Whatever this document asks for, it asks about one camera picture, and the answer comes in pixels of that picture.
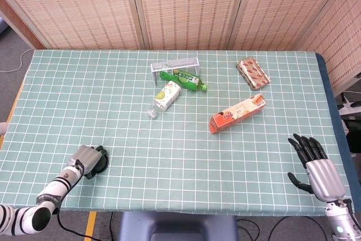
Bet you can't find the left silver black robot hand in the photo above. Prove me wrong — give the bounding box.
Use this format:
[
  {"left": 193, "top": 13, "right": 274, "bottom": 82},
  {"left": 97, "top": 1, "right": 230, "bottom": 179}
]
[{"left": 67, "top": 144, "right": 108, "bottom": 179}]

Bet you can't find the yellow floor tape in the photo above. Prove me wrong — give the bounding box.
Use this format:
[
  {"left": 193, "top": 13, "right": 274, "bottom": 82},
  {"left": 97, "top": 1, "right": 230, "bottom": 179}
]
[{"left": 83, "top": 211, "right": 97, "bottom": 241}]

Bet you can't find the brown red printed snack packet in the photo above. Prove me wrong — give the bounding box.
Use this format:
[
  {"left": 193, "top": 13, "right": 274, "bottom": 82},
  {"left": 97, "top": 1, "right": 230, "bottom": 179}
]
[{"left": 236, "top": 56, "right": 271, "bottom": 91}]

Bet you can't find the orange cardboard snack carton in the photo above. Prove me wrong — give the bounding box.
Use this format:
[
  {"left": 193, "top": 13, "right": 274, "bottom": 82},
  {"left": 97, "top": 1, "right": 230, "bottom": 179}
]
[{"left": 209, "top": 93, "right": 267, "bottom": 134}]

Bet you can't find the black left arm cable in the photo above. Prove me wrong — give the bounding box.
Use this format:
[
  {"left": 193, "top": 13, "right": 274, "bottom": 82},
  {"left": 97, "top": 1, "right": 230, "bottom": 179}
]
[{"left": 55, "top": 208, "right": 95, "bottom": 239}]

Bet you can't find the clear bottle with white label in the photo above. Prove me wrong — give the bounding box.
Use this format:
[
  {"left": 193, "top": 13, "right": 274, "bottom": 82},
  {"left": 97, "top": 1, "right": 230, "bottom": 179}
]
[{"left": 148, "top": 80, "right": 183, "bottom": 120}]

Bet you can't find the white mesh wire rack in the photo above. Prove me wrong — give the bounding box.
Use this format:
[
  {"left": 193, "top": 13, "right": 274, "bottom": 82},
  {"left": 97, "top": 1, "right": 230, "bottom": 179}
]
[{"left": 151, "top": 57, "right": 200, "bottom": 86}]

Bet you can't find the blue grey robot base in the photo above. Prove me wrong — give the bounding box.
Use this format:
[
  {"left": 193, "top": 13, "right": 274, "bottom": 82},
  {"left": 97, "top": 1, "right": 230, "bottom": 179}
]
[{"left": 117, "top": 211, "right": 239, "bottom": 241}]

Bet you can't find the bamboo folding screen panel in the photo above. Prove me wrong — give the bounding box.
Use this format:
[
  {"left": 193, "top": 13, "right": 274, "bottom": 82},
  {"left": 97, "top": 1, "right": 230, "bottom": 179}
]
[
  {"left": 0, "top": 0, "right": 142, "bottom": 50},
  {"left": 228, "top": 0, "right": 358, "bottom": 52},
  {"left": 296, "top": 0, "right": 361, "bottom": 89},
  {"left": 129, "top": 0, "right": 250, "bottom": 51}
]

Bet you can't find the green checked tablecloth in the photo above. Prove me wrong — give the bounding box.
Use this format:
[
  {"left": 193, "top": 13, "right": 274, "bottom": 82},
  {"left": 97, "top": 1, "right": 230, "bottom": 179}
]
[{"left": 0, "top": 49, "right": 356, "bottom": 218}]

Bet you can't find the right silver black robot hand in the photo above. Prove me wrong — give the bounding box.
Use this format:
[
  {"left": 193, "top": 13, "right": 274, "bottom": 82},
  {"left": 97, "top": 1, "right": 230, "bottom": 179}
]
[{"left": 287, "top": 133, "right": 347, "bottom": 203}]

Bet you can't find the black floor cable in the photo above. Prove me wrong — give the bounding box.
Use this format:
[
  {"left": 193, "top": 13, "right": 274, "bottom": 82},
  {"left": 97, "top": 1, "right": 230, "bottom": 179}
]
[{"left": 267, "top": 215, "right": 328, "bottom": 241}]

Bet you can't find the white floor cable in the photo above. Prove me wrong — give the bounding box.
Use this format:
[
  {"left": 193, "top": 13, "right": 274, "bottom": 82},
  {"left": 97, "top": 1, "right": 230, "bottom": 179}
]
[{"left": 0, "top": 48, "right": 34, "bottom": 73}]

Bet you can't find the blue table edge padding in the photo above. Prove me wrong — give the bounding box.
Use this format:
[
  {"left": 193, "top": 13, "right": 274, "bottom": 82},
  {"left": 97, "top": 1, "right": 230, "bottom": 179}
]
[{"left": 315, "top": 52, "right": 358, "bottom": 216}]

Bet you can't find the green plastic drink bottle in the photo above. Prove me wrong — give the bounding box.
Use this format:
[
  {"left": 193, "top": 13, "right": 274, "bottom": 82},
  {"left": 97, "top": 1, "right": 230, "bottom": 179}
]
[{"left": 160, "top": 69, "right": 209, "bottom": 92}]

